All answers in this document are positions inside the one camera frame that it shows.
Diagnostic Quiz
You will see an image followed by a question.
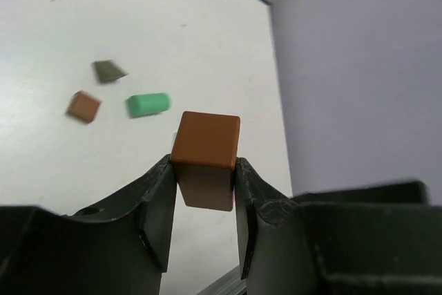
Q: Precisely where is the aluminium table frame rail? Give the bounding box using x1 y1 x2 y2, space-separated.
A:
198 265 247 295

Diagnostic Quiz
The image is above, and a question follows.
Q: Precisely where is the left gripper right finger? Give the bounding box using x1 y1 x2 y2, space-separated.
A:
234 158 441 294

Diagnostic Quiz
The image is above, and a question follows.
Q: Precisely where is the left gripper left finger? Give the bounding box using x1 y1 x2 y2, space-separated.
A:
1 155 177 294

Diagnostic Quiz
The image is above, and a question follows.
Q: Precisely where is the green cylinder block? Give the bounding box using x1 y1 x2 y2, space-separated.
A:
126 93 171 118

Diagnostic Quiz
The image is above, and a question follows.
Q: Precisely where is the brown rectangular block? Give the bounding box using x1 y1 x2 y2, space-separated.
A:
170 111 240 211

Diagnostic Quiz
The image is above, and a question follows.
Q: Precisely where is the small brown cube block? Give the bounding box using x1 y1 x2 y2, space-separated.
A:
66 91 101 124

